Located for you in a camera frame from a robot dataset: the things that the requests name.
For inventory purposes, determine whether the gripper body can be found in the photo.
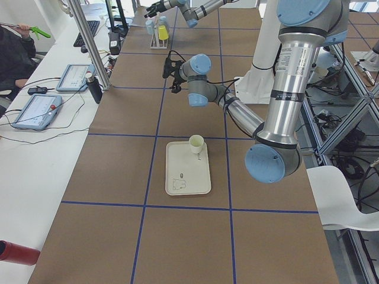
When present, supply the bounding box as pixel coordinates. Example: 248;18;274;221
162;50;188;93
144;0;175;18

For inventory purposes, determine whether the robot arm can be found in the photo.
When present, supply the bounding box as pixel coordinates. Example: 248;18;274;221
162;1;349;183
144;0;234;28

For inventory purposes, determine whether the black power adapter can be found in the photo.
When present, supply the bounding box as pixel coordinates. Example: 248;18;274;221
27;86;49;95

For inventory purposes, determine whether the black keyboard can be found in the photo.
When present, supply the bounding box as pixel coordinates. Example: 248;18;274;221
73;20;101;47

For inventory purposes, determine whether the blue plastic cup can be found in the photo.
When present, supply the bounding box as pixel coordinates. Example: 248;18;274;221
145;19;155;35

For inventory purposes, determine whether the person in dark jacket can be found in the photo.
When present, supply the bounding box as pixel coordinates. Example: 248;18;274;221
1;24;37;100

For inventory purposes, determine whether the black water bottle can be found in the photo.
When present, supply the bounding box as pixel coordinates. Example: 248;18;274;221
85;72;102;104

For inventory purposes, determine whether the black box with label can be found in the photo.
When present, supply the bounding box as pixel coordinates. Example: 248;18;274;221
108;32;121;55

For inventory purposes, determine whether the yellow plastic cup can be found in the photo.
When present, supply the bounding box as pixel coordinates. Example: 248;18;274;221
158;25;169;41

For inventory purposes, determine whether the green hand tool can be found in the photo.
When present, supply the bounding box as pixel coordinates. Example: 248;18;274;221
29;26;51;40

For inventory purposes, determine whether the light blue cup on rack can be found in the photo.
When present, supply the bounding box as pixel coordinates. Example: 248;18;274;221
158;16;169;29

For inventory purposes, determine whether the blue teach pendant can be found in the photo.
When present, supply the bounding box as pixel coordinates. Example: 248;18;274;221
56;64;95;92
11;94;63;131

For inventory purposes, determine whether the white plastic chair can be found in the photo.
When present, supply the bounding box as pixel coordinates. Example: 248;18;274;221
307;166;378;231

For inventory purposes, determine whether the aluminium frame post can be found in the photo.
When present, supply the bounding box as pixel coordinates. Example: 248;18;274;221
68;0;111;91

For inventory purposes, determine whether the cream plastic tray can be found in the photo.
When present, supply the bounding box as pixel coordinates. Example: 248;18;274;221
165;141;211;196

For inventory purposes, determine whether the far blue teach pendant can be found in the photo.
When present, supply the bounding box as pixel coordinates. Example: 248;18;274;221
56;64;95;92

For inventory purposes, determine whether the white wire cup rack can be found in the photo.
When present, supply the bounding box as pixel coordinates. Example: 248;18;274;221
150;13;170;49

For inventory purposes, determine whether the pale green plastic cup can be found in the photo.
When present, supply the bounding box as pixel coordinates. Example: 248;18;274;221
188;134;204;154

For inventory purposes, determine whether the red water bottle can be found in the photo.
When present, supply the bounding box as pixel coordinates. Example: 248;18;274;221
1;240;40;266

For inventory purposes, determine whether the near blue teach pendant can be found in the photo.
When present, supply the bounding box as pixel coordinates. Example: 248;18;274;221
11;94;63;131

